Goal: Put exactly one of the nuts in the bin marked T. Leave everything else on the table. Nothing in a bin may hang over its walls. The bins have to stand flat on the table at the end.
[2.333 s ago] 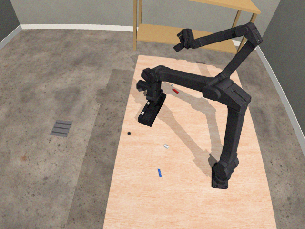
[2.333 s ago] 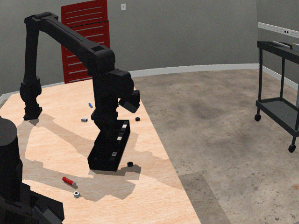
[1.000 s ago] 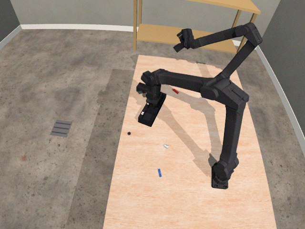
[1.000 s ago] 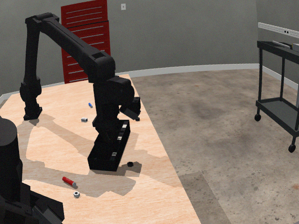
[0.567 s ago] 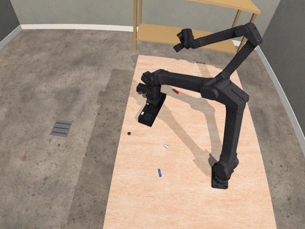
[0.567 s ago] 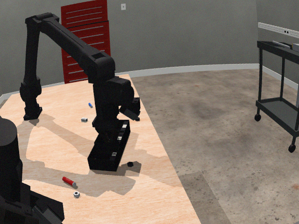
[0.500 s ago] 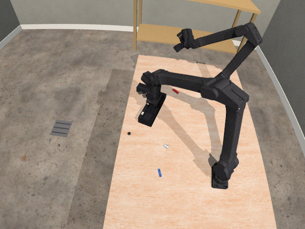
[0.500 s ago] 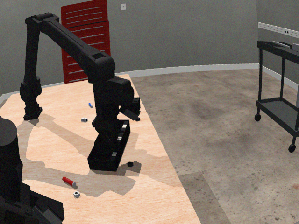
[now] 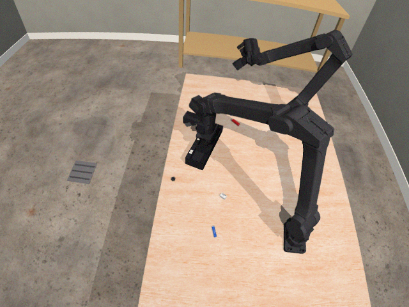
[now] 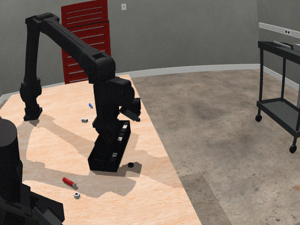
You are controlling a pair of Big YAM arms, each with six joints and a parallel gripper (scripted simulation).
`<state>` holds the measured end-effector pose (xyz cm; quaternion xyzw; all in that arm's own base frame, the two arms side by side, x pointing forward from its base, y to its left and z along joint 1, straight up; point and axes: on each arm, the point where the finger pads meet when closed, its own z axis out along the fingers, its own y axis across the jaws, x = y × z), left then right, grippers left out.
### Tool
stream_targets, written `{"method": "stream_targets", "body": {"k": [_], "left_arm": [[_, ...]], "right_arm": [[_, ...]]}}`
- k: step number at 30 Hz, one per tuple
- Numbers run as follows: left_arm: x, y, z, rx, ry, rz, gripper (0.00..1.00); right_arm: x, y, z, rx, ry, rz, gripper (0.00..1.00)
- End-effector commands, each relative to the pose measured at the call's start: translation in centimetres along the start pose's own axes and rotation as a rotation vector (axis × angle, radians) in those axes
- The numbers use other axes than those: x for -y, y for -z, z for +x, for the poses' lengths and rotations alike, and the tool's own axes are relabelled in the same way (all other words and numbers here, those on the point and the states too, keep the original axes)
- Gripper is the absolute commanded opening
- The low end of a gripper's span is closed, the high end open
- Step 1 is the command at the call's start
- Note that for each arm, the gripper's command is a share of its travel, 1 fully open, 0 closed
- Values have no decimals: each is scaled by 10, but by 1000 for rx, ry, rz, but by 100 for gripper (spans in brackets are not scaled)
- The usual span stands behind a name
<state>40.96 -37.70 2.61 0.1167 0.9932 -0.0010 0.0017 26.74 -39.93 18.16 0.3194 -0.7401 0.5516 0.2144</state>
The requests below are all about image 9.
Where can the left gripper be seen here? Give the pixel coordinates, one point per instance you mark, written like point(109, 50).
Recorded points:
point(209, 133)

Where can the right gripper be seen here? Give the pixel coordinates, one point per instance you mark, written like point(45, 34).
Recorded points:
point(240, 47)

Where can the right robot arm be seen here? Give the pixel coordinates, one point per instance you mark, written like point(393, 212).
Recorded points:
point(334, 41)

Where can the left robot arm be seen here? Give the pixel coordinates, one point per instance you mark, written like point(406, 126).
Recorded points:
point(296, 120)

